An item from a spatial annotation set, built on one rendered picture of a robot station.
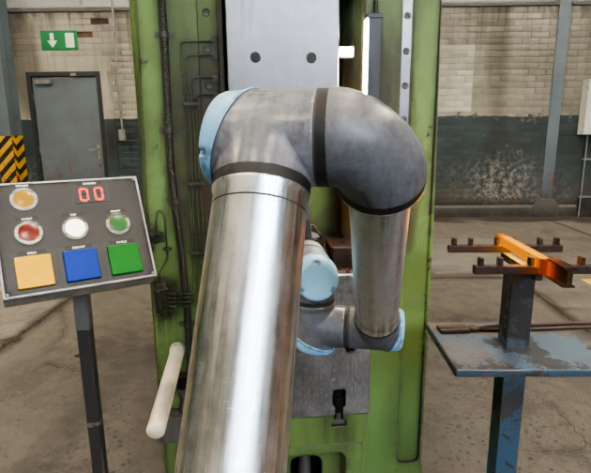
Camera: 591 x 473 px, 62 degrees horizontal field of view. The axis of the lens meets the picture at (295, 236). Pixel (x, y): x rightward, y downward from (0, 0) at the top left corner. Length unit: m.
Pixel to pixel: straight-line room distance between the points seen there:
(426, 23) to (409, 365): 1.12
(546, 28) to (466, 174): 2.21
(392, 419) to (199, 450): 1.44
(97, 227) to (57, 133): 6.88
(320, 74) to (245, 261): 0.96
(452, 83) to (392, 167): 7.07
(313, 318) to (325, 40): 0.75
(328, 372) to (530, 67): 6.89
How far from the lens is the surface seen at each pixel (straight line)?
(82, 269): 1.27
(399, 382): 1.83
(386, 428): 1.91
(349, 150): 0.54
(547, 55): 8.11
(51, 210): 1.32
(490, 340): 1.49
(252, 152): 0.54
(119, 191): 1.36
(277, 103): 0.57
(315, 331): 1.05
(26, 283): 1.26
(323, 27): 1.42
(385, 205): 0.60
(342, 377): 1.53
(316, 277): 1.00
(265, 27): 1.40
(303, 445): 1.63
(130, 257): 1.29
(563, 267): 1.19
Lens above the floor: 1.32
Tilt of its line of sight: 12 degrees down
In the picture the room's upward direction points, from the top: 1 degrees counter-clockwise
